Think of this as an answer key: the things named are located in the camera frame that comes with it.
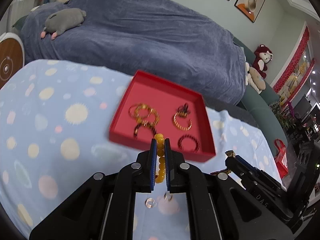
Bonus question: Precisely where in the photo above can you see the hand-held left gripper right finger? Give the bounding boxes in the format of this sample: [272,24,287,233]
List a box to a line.
[164,139,293,240]

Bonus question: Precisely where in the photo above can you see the gold snake bracelet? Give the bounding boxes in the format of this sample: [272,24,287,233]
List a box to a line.
[210,150,237,176]

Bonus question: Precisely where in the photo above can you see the purple small-bead bracelet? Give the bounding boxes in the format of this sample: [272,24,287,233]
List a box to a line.
[177,103,191,118]

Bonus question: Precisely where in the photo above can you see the green potted plant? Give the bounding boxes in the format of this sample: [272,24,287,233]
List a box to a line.
[271,101,300,132]

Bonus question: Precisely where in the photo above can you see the red patterned wall trim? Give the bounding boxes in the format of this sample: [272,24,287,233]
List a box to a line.
[272,21,316,107]

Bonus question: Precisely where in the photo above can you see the red cardboard box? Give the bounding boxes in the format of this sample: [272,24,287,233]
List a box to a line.
[109,70,217,163]

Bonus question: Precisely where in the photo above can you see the dark red beaded bracelet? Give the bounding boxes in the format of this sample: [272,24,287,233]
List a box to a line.
[177,134,200,152]

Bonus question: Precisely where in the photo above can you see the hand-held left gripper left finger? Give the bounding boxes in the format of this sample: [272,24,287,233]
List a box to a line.
[29,139,157,240]

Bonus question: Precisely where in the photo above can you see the red monkey plush toy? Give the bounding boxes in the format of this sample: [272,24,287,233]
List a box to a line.
[252,44,273,79]

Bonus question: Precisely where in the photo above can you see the framed picture with orange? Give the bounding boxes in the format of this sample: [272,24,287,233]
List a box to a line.
[234,0,267,23]

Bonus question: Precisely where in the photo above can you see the yellow-green and gold beaded bracelet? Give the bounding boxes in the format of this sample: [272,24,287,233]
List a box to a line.
[136,106,161,127]

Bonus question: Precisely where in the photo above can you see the orange beaded bracelet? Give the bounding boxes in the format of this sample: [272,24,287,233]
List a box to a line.
[154,134,167,183]

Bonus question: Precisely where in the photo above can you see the light blue printed tablecloth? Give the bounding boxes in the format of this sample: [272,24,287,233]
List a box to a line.
[0,59,288,240]

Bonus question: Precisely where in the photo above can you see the teal sofa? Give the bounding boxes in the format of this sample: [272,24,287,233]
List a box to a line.
[232,37,288,143]

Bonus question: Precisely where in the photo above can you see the round white wooden-top table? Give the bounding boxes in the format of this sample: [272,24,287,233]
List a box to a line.
[0,32,25,89]

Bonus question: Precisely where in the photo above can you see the black speaker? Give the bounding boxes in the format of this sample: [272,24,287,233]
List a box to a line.
[296,140,320,173]

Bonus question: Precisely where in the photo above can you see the dark brown beaded bracelet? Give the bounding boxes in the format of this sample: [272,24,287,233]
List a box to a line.
[133,121,158,138]

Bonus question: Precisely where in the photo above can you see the white curtain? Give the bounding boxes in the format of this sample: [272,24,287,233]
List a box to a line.
[6,0,40,28]

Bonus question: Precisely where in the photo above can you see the grey plush toy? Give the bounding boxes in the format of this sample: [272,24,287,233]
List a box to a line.
[41,8,87,40]

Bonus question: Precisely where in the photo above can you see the gold chain cuff bangle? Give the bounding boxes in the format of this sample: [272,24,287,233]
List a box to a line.
[172,111,193,131]

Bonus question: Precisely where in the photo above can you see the blue sofa blanket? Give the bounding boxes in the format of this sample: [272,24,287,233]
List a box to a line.
[21,0,247,105]

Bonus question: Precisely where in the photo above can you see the red shopping bag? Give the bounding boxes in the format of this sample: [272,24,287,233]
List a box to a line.
[274,139,288,180]

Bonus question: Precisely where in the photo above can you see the beige spotted plush cushion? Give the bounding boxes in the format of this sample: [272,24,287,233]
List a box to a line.
[245,62,267,93]

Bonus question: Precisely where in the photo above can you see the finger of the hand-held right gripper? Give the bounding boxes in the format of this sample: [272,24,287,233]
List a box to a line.
[224,157,256,188]
[234,154,262,178]

